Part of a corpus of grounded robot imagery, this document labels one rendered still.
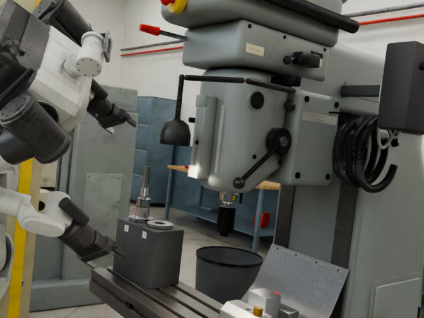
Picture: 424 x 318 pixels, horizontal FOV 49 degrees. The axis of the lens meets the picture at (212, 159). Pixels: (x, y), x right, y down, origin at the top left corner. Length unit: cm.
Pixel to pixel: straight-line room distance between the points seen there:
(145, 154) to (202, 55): 733
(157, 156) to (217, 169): 743
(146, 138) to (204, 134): 734
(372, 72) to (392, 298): 71
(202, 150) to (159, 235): 44
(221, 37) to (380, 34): 508
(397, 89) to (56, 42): 88
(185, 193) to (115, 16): 469
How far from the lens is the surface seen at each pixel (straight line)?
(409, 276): 172
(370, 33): 627
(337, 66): 141
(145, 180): 164
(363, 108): 152
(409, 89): 121
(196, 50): 125
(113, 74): 1114
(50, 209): 137
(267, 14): 118
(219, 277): 317
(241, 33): 113
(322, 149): 135
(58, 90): 125
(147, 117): 856
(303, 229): 159
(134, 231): 161
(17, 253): 291
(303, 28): 127
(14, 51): 124
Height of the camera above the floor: 145
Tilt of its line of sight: 3 degrees down
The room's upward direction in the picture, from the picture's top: 6 degrees clockwise
